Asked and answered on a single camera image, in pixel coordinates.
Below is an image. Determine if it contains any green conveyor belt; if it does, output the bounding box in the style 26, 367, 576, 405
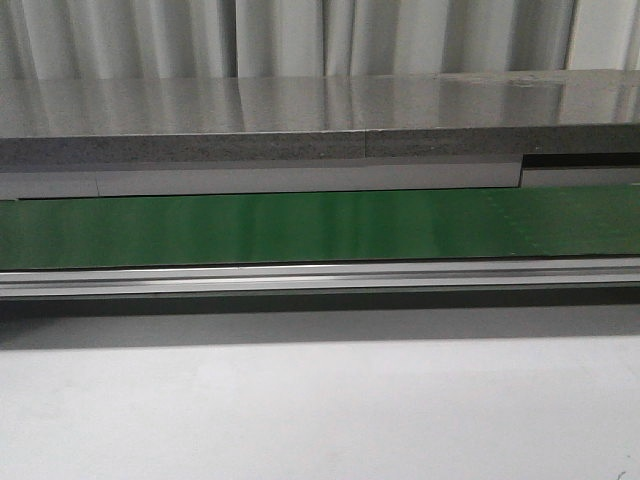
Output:
1, 185, 639, 270

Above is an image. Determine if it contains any white pleated curtain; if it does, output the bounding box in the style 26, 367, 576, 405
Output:
1, 1, 639, 80

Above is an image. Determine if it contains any aluminium conveyor side rail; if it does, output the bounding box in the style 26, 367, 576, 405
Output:
1, 257, 639, 299

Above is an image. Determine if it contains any grey stone countertop slab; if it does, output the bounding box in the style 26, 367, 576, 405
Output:
1, 70, 639, 172

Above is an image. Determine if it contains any grey panel under countertop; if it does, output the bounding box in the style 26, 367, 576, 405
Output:
1, 153, 639, 200

